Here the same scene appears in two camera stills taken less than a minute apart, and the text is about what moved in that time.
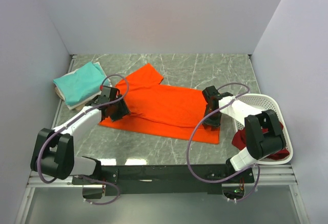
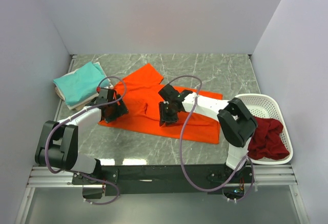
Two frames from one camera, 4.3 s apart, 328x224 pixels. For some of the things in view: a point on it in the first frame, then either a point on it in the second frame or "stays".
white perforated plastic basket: x=263 y=102 stays
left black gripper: x=123 y=111 stays
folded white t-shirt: x=72 y=105 stays
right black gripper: x=214 y=123 → x=163 y=117
